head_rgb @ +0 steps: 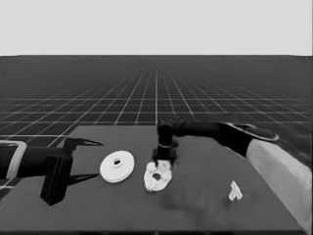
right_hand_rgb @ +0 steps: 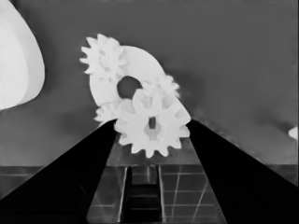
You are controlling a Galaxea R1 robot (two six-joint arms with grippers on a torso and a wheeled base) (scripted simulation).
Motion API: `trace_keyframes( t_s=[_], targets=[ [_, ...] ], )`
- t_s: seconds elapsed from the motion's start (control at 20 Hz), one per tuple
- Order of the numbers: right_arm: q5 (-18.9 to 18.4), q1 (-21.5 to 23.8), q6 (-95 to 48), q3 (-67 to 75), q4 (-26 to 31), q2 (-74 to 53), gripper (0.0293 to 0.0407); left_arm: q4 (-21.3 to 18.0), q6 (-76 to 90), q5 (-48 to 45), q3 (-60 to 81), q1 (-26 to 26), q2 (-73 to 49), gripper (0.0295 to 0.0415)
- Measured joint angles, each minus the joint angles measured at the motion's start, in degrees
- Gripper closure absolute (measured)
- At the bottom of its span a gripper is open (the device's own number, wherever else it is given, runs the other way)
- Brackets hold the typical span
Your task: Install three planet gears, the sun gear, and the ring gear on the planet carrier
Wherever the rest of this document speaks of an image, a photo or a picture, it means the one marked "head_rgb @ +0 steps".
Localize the white round carrier with pins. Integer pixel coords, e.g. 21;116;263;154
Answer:
143;162;173;194

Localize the large thick white disc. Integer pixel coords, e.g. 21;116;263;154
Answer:
99;150;135;184

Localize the small white T-shaped piece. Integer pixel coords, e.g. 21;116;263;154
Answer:
228;180;244;202

